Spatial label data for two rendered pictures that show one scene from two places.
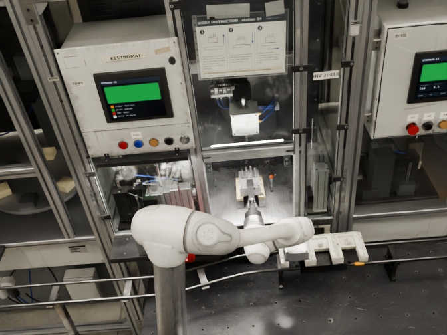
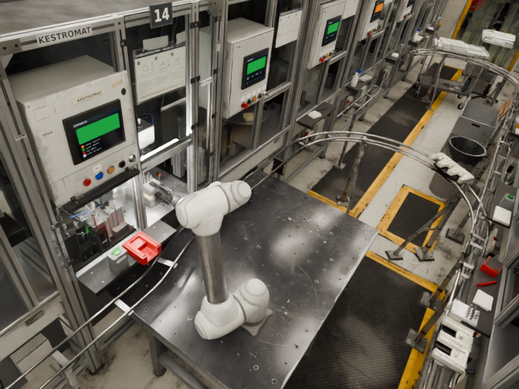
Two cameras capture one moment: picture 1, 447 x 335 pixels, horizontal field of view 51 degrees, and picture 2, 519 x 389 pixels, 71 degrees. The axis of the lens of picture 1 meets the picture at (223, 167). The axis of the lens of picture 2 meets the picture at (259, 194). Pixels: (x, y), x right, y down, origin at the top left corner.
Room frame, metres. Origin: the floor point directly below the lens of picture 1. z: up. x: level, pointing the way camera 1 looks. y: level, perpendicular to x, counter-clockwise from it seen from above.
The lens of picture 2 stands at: (0.35, 1.09, 2.46)
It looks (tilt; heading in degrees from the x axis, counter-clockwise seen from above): 40 degrees down; 296
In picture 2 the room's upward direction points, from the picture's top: 9 degrees clockwise
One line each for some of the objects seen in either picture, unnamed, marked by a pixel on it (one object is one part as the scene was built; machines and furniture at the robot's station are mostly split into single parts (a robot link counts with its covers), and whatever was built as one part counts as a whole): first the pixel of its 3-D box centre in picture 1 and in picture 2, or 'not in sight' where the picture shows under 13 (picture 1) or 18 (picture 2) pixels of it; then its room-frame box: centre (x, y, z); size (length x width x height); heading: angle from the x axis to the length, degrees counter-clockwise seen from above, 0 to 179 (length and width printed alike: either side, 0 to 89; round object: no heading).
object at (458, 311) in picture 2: not in sight; (465, 312); (-0.17, -0.44, 0.92); 0.13 x 0.10 x 0.09; 177
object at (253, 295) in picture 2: not in sight; (252, 299); (0.79, 0.09, 0.85); 0.18 x 0.16 x 0.22; 68
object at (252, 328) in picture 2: not in sight; (252, 309); (0.78, 0.06, 0.71); 0.22 x 0.18 x 0.06; 87
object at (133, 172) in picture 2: (142, 157); (104, 186); (1.48, 0.31, 1.37); 0.36 x 0.04 x 0.04; 87
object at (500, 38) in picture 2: not in sight; (487, 59); (0.05, -6.93, 0.48); 0.84 x 0.58 x 0.97; 95
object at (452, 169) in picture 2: not in sight; (449, 169); (0.11, -1.92, 0.84); 0.37 x 0.14 x 0.10; 145
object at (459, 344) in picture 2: not in sight; (452, 336); (-0.16, -0.32, 0.84); 0.37 x 0.14 x 0.10; 87
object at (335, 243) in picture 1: (320, 253); not in sight; (1.34, -0.38, 0.84); 0.36 x 0.14 x 0.10; 87
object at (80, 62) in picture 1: (134, 87); (73, 129); (1.62, 0.30, 1.60); 0.42 x 0.29 x 0.46; 87
